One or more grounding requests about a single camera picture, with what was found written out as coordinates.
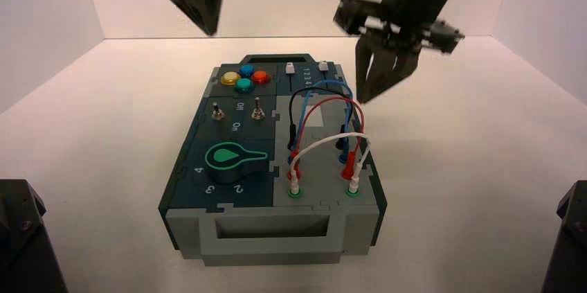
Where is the dark knob with green pointer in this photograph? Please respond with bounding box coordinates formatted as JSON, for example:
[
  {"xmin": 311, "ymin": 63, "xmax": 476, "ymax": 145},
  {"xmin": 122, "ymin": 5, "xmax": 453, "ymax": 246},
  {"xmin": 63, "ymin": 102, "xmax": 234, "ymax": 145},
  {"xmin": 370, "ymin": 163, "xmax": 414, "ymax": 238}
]
[{"xmin": 204, "ymin": 141, "xmax": 269, "ymax": 186}]

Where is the small grey display screen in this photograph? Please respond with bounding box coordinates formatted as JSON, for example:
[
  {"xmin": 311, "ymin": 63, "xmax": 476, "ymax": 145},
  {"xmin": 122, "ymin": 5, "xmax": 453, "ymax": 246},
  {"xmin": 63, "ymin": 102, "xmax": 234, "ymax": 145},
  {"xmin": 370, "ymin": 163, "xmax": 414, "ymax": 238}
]
[{"xmin": 302, "ymin": 103, "xmax": 343, "ymax": 130}]

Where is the black jumper cable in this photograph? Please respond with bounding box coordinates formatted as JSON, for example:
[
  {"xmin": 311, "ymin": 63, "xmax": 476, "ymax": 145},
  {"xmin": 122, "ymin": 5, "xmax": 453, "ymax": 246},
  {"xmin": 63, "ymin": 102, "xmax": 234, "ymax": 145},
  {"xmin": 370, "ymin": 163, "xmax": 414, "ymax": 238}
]
[{"xmin": 287, "ymin": 87, "xmax": 363, "ymax": 152}]

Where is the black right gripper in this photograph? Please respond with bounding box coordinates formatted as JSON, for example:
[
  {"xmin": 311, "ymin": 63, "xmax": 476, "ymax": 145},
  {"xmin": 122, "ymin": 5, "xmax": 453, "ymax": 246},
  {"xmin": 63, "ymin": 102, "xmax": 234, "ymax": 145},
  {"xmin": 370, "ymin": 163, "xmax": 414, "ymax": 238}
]
[{"xmin": 355, "ymin": 0, "xmax": 465, "ymax": 105}]

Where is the blue jumper cable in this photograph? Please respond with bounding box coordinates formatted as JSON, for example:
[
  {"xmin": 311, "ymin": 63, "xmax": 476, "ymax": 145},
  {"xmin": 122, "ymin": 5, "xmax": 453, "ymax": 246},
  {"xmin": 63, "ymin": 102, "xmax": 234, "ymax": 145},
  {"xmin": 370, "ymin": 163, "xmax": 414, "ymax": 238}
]
[{"xmin": 289, "ymin": 78, "xmax": 356, "ymax": 166}]

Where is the white jumper cable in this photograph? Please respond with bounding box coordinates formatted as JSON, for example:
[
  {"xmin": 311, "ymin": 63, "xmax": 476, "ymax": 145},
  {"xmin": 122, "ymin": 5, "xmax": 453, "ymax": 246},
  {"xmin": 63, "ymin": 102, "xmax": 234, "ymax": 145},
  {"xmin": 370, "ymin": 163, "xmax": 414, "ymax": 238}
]
[{"xmin": 289, "ymin": 132, "xmax": 372, "ymax": 196}]

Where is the red jumper cable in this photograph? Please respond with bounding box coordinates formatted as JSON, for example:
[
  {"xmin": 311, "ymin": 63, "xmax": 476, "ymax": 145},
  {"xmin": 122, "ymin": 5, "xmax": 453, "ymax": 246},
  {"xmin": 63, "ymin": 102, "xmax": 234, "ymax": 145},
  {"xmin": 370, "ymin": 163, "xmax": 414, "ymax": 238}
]
[{"xmin": 287, "ymin": 96, "xmax": 367, "ymax": 181}]

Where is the dark teal grey task box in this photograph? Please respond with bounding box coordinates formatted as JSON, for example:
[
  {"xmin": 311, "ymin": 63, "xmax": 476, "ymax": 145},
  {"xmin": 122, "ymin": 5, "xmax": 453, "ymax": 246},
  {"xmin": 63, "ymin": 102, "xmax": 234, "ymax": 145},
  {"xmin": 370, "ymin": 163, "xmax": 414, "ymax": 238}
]
[{"xmin": 158, "ymin": 53, "xmax": 388, "ymax": 267}]

